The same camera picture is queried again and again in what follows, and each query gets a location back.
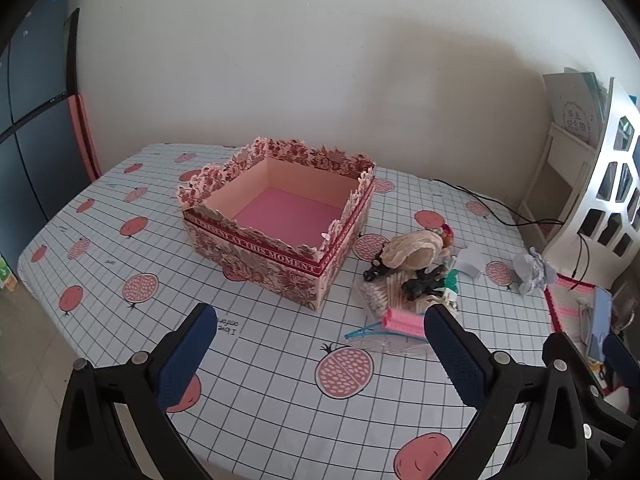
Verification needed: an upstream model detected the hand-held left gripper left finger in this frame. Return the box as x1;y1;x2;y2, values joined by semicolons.
54;302;219;480

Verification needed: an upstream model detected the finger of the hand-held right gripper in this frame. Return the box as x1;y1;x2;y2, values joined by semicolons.
582;334;640;438

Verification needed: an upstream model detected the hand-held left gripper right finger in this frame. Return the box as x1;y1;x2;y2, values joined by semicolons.
423;304;588;480

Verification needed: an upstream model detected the pink hair roller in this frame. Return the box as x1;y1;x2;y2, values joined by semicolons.
382;308;427;336

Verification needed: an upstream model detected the black hair claw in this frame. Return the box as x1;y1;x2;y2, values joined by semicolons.
402;266;447;302

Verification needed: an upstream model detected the bag of cotton swabs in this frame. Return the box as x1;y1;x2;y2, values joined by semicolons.
357;272;436;318

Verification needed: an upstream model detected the beige fluffy hair scrunchie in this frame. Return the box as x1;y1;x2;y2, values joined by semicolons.
381;230;445;272

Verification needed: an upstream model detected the floral paper gift box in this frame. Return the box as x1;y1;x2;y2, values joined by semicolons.
176;136;376;312

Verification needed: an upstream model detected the desktop with grid tablecloth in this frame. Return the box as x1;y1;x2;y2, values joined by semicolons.
17;142;566;480

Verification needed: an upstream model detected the light blue flat case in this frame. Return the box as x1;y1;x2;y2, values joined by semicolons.
590;290;616;356

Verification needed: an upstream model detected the black toy car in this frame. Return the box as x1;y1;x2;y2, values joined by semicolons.
363;256;396;283

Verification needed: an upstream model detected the small doll figure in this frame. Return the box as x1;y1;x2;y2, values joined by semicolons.
434;224;457;251

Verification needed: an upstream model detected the green carton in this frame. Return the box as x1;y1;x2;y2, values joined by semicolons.
0;255;18;293

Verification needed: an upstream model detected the pink flat board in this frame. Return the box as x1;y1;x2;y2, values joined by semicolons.
67;94;101;183

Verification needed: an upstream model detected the dark blue cabinet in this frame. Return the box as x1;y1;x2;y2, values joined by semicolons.
0;0;96;226

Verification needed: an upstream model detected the grey booklet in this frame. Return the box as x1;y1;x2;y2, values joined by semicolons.
542;67;608;148

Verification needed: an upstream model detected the dark flat board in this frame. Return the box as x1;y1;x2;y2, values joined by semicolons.
62;7;81;98

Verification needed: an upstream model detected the long black cable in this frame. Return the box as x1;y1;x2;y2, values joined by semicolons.
432;179;565;226

